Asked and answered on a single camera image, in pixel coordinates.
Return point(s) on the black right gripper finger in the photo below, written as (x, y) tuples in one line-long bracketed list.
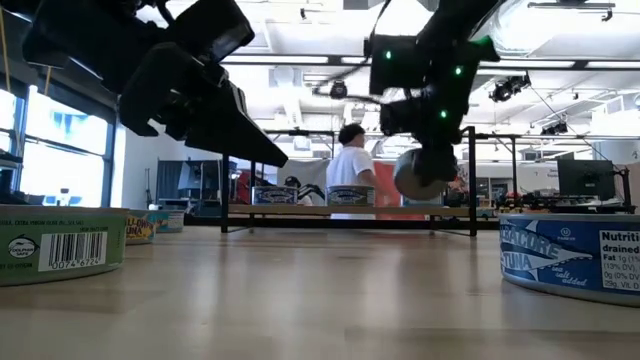
[(440, 165)]

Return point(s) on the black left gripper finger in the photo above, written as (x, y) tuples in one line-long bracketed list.
[(235, 135)]

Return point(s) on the green tuna can silver lid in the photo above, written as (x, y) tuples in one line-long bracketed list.
[(350, 196), (410, 182)]

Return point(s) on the yellowfin tuna can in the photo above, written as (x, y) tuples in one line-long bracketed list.
[(141, 229), (406, 203), (170, 222)]

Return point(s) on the blue albacore tuna can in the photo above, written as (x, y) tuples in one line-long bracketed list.
[(275, 196), (565, 260)]

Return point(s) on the green tuna can gold lid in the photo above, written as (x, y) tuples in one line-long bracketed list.
[(60, 245)]

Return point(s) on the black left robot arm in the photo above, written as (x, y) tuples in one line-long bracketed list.
[(75, 35)]

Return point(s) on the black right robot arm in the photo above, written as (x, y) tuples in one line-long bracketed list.
[(450, 30)]

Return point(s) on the red panel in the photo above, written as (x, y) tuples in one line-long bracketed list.
[(387, 190)]

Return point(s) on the dark blue cabinet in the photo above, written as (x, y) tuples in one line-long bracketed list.
[(170, 182)]

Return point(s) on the white sheet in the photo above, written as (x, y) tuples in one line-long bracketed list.
[(315, 172)]

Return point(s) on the black ceiling spotlight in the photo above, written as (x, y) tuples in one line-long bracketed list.
[(510, 88), (555, 128)]

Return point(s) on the black rig beam with lights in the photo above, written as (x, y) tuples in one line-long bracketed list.
[(334, 60)]

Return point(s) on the large window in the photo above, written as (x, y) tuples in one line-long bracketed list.
[(65, 160)]

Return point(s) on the cluttered background table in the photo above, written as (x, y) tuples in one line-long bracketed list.
[(550, 204)]

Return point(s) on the small clear bottle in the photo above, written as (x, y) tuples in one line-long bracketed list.
[(64, 197)]

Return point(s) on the black background monitor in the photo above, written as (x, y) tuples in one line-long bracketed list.
[(585, 180)]

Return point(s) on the black background rig frame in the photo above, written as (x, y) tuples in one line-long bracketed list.
[(299, 133), (514, 165)]

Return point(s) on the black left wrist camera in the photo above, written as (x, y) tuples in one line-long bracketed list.
[(210, 25)]

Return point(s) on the black round rig camera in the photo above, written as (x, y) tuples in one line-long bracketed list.
[(338, 90)]

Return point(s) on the black aluminium table frame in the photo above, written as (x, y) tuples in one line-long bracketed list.
[(350, 223)]

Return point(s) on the silver ventilation duct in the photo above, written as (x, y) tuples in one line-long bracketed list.
[(520, 35)]

